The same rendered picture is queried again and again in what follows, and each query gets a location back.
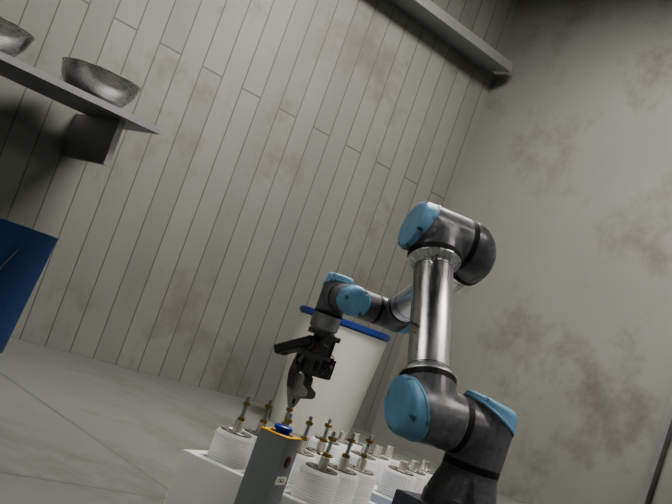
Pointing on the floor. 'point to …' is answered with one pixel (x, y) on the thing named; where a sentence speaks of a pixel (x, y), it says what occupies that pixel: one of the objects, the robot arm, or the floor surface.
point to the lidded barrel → (344, 417)
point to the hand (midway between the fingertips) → (290, 401)
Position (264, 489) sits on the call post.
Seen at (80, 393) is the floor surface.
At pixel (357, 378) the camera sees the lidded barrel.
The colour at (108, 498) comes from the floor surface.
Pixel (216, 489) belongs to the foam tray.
